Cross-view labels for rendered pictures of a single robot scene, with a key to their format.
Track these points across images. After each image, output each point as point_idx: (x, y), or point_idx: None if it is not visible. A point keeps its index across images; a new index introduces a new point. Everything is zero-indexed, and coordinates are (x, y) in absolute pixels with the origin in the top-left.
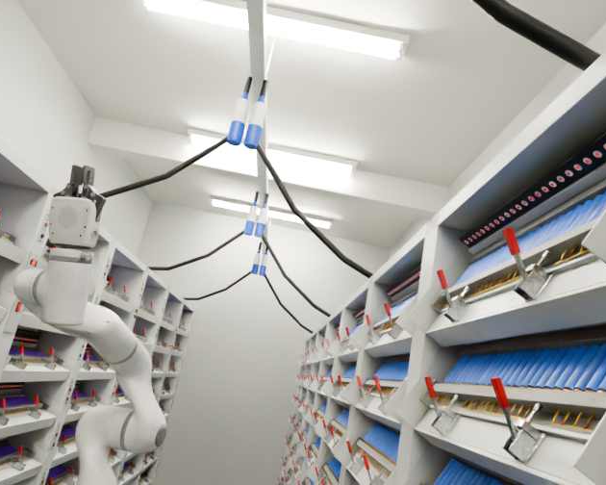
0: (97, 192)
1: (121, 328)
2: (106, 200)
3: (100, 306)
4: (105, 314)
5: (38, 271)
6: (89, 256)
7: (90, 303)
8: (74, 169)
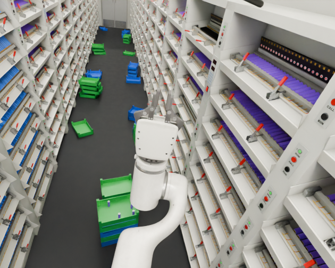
0: (144, 110)
1: (115, 251)
2: (133, 114)
3: (140, 231)
4: (130, 228)
5: (169, 172)
6: (136, 158)
7: (150, 229)
8: (167, 94)
